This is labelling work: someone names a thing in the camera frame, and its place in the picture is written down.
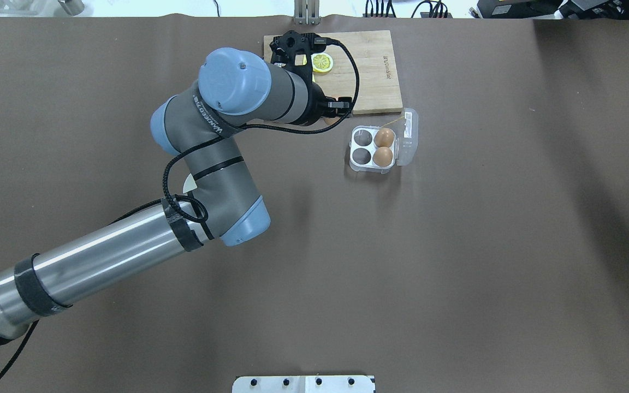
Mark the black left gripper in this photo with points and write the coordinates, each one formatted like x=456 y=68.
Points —
x=317 y=107

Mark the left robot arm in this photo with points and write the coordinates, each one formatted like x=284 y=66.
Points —
x=235 y=90

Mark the brown egg in carton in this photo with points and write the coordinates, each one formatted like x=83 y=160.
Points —
x=384 y=137
x=383 y=157

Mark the clear plastic egg carton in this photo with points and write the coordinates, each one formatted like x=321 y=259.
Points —
x=362 y=147

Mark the lemon slice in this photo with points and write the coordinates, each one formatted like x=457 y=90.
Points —
x=322 y=63

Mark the bamboo cutting board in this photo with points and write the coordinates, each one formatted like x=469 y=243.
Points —
x=373 y=52

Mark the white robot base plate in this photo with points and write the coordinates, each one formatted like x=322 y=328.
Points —
x=305 y=383

